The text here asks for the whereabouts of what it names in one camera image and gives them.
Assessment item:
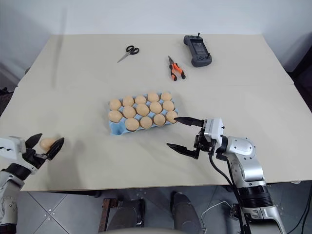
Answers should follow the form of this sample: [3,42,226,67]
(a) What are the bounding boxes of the orange black pliers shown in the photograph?
[167,55,187,81]

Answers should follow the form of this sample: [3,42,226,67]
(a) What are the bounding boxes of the white floor cable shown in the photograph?
[206,200,230,213]

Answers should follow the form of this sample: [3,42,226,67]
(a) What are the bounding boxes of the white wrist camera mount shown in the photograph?
[203,117,226,145]
[0,136,27,161]

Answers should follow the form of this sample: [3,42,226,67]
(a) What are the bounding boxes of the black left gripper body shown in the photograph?
[22,146,47,175]

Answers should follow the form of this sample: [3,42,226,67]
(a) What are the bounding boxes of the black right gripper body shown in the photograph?
[194,119,217,156]

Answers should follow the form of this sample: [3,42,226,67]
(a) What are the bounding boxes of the black floor cables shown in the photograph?
[286,195,312,234]

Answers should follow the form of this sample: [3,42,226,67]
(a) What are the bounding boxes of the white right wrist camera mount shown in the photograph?
[203,117,226,145]

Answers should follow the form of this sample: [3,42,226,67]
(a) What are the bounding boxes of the black handled scissors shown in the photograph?
[117,45,140,63]

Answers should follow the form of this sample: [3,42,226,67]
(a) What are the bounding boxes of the blue egg carton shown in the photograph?
[107,92,180,137]

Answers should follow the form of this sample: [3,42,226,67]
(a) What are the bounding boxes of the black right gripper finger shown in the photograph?
[174,117,205,127]
[166,143,200,160]

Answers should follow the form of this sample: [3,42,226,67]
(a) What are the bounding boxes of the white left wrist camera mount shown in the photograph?
[0,136,27,161]

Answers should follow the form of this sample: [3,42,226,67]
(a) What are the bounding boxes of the dark rounded shape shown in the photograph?
[114,198,146,231]
[170,191,203,234]

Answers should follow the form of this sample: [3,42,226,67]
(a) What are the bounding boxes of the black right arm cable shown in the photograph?
[208,149,247,234]

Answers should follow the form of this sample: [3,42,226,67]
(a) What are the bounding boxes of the dark furniture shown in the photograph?
[282,31,312,95]

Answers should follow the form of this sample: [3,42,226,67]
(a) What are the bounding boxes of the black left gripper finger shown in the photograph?
[34,137,65,161]
[25,133,43,150]

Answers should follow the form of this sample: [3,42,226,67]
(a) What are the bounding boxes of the brown wooden post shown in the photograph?
[101,198,111,229]

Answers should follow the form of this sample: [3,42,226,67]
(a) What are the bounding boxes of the dark grey remote controller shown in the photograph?
[183,32,213,68]

